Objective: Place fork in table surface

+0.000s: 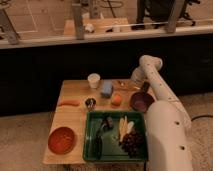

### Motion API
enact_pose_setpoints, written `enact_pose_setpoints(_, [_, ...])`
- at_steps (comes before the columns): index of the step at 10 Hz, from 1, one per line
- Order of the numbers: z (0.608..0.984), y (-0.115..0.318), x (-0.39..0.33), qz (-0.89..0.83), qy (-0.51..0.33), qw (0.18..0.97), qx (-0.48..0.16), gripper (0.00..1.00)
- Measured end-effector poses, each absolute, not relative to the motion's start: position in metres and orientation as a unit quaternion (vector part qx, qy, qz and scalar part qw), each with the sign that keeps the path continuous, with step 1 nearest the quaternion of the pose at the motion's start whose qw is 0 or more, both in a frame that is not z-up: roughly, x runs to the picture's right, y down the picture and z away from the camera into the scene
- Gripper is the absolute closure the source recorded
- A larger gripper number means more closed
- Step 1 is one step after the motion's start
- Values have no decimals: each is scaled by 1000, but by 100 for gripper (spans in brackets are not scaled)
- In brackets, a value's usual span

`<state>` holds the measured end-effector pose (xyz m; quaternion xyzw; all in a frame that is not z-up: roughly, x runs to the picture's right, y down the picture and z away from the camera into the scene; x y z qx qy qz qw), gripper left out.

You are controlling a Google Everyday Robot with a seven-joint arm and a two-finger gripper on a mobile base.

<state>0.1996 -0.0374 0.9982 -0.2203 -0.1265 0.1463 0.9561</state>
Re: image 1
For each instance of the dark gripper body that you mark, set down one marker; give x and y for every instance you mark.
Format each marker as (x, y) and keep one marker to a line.
(145, 87)

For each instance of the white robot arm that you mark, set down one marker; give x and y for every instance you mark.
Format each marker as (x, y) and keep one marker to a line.
(167, 121)

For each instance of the dark purple bowl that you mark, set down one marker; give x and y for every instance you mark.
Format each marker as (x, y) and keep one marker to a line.
(141, 101)

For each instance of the orange fruit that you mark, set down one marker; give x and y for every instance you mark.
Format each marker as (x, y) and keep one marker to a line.
(116, 100)

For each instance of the yellow corn cob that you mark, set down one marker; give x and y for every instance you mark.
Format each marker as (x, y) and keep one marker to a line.
(125, 127)

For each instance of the black kitchen utensil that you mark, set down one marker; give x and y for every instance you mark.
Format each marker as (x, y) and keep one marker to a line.
(108, 122)

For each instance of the white paper cup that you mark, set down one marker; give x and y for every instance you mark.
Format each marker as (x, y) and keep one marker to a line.
(94, 80)

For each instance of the purple grape bunch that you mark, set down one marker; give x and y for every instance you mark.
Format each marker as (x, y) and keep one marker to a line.
(131, 143)

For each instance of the small metal cup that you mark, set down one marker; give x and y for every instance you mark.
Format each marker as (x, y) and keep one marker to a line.
(90, 103)

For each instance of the green plastic tray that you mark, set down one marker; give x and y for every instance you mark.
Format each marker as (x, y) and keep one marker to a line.
(111, 148)

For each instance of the black office chair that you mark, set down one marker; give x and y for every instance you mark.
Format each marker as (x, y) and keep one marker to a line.
(159, 12)

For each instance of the orange carrot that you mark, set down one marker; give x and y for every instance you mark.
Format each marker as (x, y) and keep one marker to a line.
(69, 103)

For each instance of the wooden bench background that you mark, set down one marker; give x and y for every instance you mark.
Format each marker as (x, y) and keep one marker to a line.
(100, 25)

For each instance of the orange plastic bowl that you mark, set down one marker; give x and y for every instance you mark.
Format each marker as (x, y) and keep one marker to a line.
(61, 140)

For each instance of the black handled fork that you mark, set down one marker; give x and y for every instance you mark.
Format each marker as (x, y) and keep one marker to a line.
(98, 141)

